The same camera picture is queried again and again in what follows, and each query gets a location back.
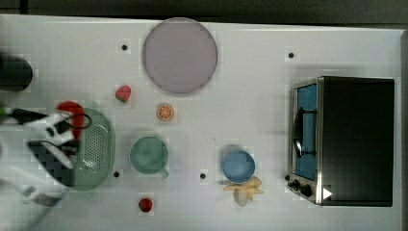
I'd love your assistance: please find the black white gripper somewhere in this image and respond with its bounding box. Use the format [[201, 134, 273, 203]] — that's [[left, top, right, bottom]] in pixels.
[[7, 109, 74, 169]]

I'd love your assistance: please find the red ketchup bottle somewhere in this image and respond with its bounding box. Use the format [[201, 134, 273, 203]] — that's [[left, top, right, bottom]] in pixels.
[[57, 101, 85, 140]]

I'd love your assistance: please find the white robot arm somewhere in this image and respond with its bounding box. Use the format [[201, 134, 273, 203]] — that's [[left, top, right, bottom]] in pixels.
[[1, 107, 76, 231]]

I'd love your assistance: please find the green oval strainer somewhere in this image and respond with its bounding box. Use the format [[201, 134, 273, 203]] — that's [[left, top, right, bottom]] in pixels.
[[72, 108, 115, 191]]

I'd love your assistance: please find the black cup upper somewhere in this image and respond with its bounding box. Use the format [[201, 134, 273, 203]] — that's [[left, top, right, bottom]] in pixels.
[[0, 54, 33, 92]]

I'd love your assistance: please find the pink toy strawberry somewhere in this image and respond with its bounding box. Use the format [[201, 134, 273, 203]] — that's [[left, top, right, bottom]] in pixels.
[[115, 85, 132, 103]]

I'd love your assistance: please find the green mug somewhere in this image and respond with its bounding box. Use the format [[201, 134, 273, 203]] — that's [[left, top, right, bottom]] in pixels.
[[129, 136, 169, 178]]

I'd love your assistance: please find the orange slice toy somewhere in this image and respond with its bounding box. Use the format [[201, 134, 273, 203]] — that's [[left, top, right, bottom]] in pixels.
[[157, 104, 174, 121]]

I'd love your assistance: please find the red toy strawberry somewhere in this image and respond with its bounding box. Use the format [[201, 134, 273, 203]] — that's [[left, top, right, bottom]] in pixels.
[[139, 198, 153, 213]]

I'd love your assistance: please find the grey round plate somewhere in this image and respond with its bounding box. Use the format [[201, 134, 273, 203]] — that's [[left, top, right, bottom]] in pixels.
[[142, 17, 217, 93]]

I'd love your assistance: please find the blue bowl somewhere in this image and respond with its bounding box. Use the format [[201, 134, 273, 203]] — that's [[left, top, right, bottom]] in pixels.
[[222, 150, 256, 184]]

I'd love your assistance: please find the peeled toy banana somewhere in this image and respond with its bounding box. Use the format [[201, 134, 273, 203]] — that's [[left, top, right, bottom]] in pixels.
[[223, 176, 264, 207]]

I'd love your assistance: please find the black toaster oven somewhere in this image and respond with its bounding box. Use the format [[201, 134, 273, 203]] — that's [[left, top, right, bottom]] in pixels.
[[285, 76, 395, 207]]

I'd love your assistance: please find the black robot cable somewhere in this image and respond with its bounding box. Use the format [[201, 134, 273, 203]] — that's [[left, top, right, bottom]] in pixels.
[[62, 113, 92, 131]]

